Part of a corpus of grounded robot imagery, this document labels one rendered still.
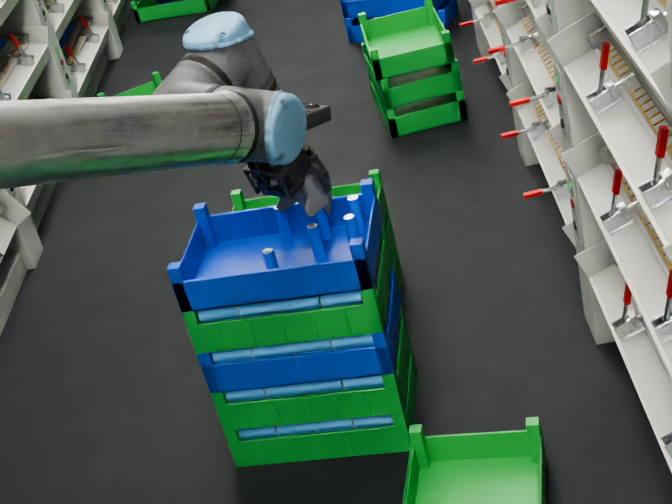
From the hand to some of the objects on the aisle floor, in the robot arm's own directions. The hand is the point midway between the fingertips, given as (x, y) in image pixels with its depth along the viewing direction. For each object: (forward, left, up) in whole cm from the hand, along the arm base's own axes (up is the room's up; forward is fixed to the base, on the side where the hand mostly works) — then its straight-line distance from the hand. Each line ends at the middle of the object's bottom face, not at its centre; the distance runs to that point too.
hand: (318, 204), depth 173 cm
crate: (+17, -38, -37) cm, 55 cm away
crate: (-5, -7, -39) cm, 40 cm away
